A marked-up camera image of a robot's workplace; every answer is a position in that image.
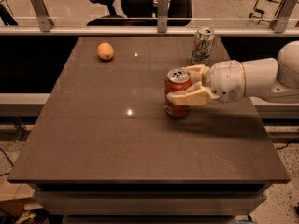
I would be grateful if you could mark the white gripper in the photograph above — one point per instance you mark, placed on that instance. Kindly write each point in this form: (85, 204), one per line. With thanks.
(224, 79)

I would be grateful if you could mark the red coke can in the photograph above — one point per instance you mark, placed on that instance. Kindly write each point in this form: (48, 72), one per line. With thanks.
(177, 79)

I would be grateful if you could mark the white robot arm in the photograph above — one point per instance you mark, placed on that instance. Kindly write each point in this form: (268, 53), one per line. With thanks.
(275, 80)

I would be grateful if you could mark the green white soda can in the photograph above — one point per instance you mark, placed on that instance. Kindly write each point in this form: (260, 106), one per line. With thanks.
(202, 45)

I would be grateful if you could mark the black office chair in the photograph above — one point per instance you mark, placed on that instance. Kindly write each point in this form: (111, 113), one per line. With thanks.
(143, 13)

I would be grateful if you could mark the orange fruit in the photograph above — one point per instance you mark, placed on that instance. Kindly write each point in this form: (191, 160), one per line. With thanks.
(105, 51)

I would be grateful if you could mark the wooden stool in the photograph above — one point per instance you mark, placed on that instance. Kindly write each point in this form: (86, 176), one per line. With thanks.
(265, 10)

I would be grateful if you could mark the grey table base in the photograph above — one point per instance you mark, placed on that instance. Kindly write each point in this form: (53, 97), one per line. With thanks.
(149, 207)

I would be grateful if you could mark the cardboard box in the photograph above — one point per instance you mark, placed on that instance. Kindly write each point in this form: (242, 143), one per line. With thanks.
(16, 198)

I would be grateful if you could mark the middle metal rail bracket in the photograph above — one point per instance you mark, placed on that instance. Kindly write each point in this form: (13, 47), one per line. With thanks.
(162, 16)

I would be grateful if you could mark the metal rail bracket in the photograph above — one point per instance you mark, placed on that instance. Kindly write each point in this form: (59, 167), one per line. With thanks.
(280, 22)
(44, 20)
(162, 16)

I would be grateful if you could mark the right metal rail bracket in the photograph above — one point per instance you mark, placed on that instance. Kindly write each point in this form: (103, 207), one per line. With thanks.
(280, 22)

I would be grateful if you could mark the left metal rail bracket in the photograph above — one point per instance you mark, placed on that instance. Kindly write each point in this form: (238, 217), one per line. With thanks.
(44, 20)

